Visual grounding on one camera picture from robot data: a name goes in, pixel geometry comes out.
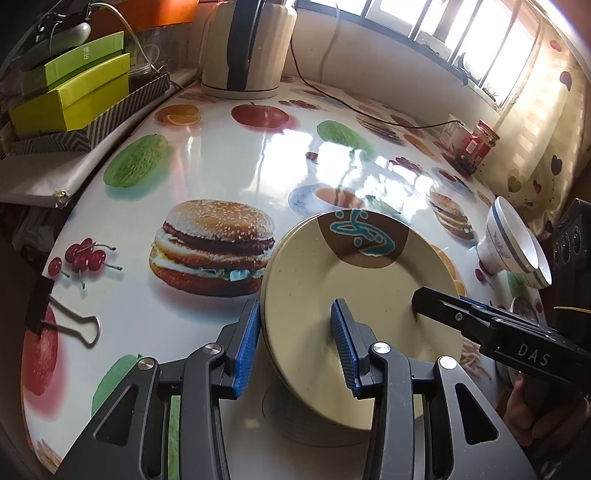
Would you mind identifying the large white blue-striped bowl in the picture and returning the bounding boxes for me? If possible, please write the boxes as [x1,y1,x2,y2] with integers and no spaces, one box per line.
[476,196,541,276]

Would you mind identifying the cream plate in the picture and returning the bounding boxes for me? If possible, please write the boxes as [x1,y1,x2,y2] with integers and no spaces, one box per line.
[287,209,463,430]
[262,217,338,398]

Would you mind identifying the small white blue-striped bowl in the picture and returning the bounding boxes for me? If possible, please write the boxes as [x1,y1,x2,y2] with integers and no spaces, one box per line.
[516,230,552,290]

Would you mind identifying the person's right hand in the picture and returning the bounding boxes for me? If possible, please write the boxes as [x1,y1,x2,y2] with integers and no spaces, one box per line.
[503,373,591,446]

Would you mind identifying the black binder clip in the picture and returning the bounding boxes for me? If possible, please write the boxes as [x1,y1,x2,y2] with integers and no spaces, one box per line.
[24,275,101,349]

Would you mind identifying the heart patterned curtain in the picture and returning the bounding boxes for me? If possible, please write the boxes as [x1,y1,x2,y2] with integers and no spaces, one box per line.
[478,24,590,240]

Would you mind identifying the red-lidded sauce jar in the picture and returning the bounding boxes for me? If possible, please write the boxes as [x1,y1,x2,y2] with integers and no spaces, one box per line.
[456,120,500,175]

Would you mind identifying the white small container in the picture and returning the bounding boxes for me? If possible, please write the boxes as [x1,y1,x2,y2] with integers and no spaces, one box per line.
[439,115,471,154]

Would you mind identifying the fruit printed tablecloth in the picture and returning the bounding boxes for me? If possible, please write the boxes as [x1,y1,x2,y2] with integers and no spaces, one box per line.
[20,78,546,480]

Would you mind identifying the white side shelf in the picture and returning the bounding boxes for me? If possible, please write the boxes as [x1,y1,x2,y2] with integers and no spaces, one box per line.
[0,86,175,208]

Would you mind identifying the cream electric kettle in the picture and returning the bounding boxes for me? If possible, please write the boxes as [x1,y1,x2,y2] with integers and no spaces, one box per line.
[201,0,297,100]

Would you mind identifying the lower lime green box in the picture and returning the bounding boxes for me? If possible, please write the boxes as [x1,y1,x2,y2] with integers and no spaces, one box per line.
[9,53,130,139]

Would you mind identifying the chevron patterned tray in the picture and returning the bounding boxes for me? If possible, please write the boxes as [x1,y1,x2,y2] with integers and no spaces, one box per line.
[7,72,171,156]

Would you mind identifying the upper green box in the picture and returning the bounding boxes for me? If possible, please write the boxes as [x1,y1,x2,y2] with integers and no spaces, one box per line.
[21,31,124,97]

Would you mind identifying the grey oval device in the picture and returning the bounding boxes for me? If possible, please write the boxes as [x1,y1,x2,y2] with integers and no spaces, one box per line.
[22,21,91,65]

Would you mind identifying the orange box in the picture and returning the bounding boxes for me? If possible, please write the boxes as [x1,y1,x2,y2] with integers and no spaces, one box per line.
[90,0,199,36]

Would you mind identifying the black power cable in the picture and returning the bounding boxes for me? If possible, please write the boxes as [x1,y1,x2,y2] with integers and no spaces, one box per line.
[287,32,463,130]

